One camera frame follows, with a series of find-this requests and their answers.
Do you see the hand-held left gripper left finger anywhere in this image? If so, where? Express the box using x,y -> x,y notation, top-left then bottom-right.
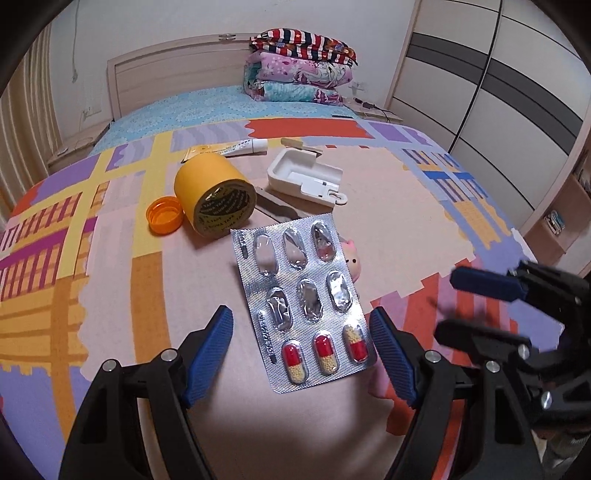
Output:
60,305 -> 234,480

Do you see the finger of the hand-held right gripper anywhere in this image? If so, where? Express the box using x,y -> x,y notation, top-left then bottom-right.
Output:
450,260 -> 591,337
434,318 -> 566,416

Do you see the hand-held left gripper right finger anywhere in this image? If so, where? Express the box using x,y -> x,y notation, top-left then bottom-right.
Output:
369,307 -> 541,480

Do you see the silver capsule blister pack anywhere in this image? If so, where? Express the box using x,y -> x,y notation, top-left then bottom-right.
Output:
229,213 -> 379,395

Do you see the white plastic case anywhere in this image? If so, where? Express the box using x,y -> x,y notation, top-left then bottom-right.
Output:
267,148 -> 347,208

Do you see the yellow white ointment tube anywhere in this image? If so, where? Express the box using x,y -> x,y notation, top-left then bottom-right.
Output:
181,140 -> 269,163

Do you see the beige plastic strip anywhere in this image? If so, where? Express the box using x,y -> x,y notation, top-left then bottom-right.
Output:
281,137 -> 324,156

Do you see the stack of books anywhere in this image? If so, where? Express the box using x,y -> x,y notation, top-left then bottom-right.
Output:
545,210 -> 570,234

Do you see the colourful patterned foam mat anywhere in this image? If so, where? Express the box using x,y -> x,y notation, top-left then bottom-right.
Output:
0,117 -> 568,480

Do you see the pink toy figure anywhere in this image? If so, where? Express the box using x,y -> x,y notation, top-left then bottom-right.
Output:
339,237 -> 363,280

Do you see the beige open shelf unit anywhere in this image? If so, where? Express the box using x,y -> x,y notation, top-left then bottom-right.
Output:
522,134 -> 591,259

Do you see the orange bottle cap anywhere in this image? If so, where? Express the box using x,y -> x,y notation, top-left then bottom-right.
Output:
146,196 -> 184,235

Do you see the grey flat tool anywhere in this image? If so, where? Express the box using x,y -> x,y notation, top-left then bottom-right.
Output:
253,186 -> 303,220

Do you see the yellow tape roll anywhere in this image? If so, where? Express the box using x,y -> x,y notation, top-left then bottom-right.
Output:
174,153 -> 257,239

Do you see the white wardrobe with grey stripes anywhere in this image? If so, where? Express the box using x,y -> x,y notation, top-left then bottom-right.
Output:
383,0 -> 591,232

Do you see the beige bedside table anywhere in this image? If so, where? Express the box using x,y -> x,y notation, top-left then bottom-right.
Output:
46,121 -> 114,174
344,99 -> 405,123

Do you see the blue pink folded quilt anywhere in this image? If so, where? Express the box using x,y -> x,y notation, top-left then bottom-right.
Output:
242,76 -> 345,107

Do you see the pink floral folded quilt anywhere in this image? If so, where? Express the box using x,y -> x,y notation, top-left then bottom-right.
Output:
242,52 -> 359,89

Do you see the beige wooden headboard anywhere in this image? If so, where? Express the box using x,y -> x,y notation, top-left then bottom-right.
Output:
107,32 -> 259,121

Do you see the striped folded blanket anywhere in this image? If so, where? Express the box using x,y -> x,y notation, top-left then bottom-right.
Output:
249,28 -> 359,66

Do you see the beige curtain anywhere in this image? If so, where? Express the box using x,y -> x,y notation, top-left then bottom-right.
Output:
0,28 -> 62,208

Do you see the black charger with cable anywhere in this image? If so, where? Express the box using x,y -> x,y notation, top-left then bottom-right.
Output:
353,97 -> 389,114

